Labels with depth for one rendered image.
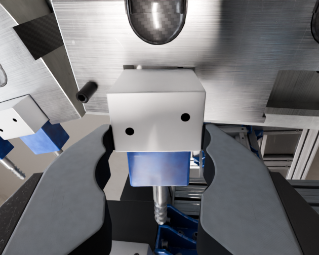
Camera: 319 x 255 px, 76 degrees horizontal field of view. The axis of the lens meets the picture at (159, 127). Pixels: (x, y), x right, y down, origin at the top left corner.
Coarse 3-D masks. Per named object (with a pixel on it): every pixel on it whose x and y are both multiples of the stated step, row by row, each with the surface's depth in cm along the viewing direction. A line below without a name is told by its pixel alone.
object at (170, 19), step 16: (128, 0) 12; (144, 0) 13; (160, 0) 13; (176, 0) 12; (128, 16) 13; (144, 16) 13; (160, 16) 13; (176, 16) 13; (144, 32) 14; (160, 32) 14; (176, 32) 13
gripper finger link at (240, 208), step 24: (216, 144) 9; (240, 144) 9; (216, 168) 8; (240, 168) 8; (264, 168) 8; (216, 192) 7; (240, 192) 7; (264, 192) 7; (216, 216) 6; (240, 216) 6; (264, 216) 6; (216, 240) 6; (240, 240) 6; (264, 240) 6; (288, 240) 6
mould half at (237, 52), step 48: (96, 0) 13; (192, 0) 12; (240, 0) 12; (288, 0) 11; (96, 48) 15; (144, 48) 14; (192, 48) 14; (240, 48) 13; (288, 48) 13; (96, 96) 17; (240, 96) 15
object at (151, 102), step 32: (128, 96) 10; (160, 96) 10; (192, 96) 10; (128, 128) 12; (160, 128) 11; (192, 128) 11; (128, 160) 14; (160, 160) 14; (160, 192) 16; (160, 224) 18
